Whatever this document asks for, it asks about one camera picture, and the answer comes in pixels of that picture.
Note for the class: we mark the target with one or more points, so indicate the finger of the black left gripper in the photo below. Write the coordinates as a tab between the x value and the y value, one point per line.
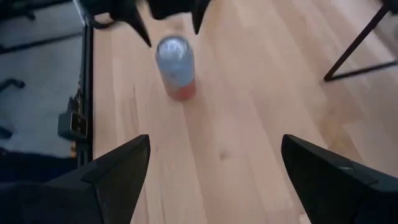
133	18
199	15

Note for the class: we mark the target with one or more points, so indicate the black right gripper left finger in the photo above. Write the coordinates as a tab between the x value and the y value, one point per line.
93	193

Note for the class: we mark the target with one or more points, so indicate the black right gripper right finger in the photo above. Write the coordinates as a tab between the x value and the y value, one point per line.
342	193

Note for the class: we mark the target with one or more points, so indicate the pink lemonade can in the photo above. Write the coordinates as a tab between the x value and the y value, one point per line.
175	62

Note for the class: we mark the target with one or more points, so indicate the black aluminium rig frame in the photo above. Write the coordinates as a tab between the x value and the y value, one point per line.
88	62

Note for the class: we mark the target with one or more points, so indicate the small black camera box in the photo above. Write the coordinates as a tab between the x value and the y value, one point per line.
73	124

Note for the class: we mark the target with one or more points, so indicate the wooden shelf black frame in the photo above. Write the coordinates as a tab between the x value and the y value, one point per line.
357	40

